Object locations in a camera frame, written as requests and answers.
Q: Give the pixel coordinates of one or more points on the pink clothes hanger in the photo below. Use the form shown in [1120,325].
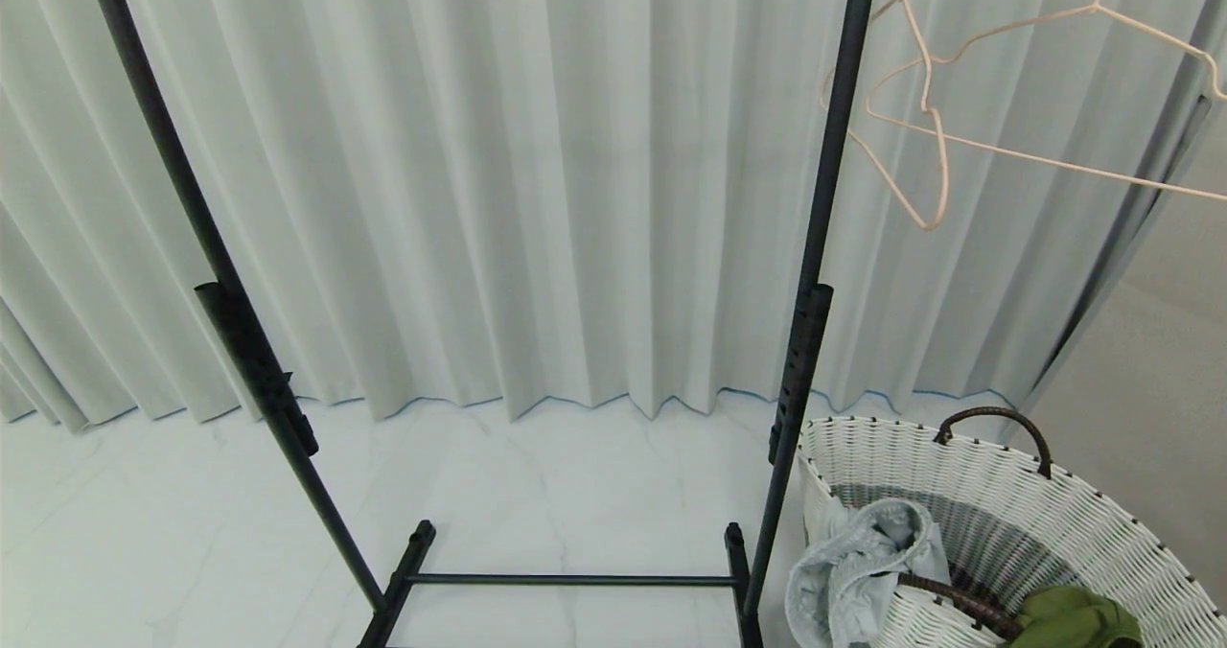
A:
[1054,159]
[945,178]

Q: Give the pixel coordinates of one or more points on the green printed shirt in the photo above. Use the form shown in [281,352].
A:
[1074,619]

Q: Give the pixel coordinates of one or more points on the black clothes rack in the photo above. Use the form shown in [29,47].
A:
[163,121]

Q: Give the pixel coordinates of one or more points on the white laundry basket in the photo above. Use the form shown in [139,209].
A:
[1131,552]

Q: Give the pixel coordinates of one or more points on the white curtain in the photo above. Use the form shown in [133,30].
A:
[537,169]

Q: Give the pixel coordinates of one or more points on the pale grey garment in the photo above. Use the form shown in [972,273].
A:
[853,571]

